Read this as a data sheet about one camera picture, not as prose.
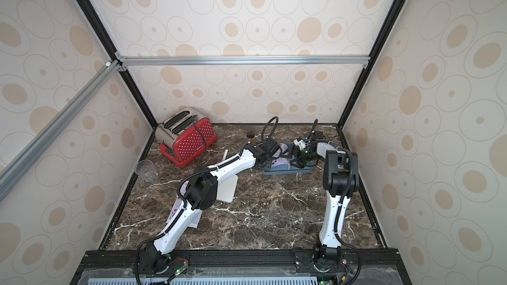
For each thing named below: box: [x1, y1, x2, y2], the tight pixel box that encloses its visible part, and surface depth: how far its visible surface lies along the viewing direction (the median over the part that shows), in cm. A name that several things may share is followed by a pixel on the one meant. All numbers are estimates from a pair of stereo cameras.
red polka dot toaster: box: [155, 107, 218, 168], surface depth 98 cm
